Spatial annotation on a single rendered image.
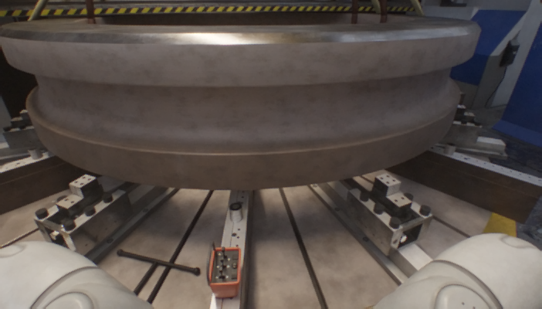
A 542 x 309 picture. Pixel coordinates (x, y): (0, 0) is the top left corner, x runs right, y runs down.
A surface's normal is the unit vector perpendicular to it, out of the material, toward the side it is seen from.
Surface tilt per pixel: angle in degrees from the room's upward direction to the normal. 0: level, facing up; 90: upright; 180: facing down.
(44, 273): 12
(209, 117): 90
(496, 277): 17
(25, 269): 2
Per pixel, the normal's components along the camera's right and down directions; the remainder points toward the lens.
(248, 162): 0.06, 0.45
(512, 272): 0.13, -0.73
